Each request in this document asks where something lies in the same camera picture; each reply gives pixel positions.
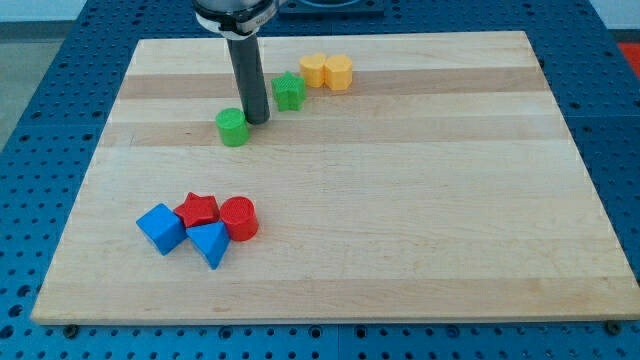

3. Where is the green cylinder block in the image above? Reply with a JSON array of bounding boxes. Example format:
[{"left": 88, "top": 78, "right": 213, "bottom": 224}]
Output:
[{"left": 215, "top": 108, "right": 249, "bottom": 147}]

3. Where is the red cylinder block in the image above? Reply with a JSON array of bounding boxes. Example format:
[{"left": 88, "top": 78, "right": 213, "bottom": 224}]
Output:
[{"left": 220, "top": 196, "right": 259, "bottom": 242}]

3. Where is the green star block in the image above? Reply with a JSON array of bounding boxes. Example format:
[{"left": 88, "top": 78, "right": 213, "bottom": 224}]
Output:
[{"left": 271, "top": 72, "right": 306, "bottom": 111}]

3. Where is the yellow hexagon block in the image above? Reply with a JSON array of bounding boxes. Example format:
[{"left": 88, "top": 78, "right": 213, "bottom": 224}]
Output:
[{"left": 325, "top": 54, "right": 353, "bottom": 91}]

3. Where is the wooden board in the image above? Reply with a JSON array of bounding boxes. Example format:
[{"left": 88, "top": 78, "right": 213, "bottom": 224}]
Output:
[{"left": 32, "top": 31, "right": 639, "bottom": 325}]

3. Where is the blue triangle block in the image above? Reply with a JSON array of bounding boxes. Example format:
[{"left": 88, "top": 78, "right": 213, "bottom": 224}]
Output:
[{"left": 186, "top": 222, "right": 230, "bottom": 270}]

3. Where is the red star block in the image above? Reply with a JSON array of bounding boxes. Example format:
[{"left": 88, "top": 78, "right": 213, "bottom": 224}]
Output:
[{"left": 174, "top": 192, "right": 220, "bottom": 228}]

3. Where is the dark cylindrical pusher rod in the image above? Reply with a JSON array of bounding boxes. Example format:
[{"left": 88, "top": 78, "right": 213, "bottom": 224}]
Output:
[{"left": 227, "top": 35, "right": 270, "bottom": 125}]

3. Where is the blue cube block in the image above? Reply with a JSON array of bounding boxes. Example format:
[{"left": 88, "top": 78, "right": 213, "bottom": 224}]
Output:
[{"left": 136, "top": 203, "right": 188, "bottom": 256}]

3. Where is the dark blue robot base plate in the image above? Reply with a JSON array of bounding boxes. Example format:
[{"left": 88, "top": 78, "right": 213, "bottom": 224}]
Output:
[{"left": 278, "top": 0, "right": 385, "bottom": 20}]

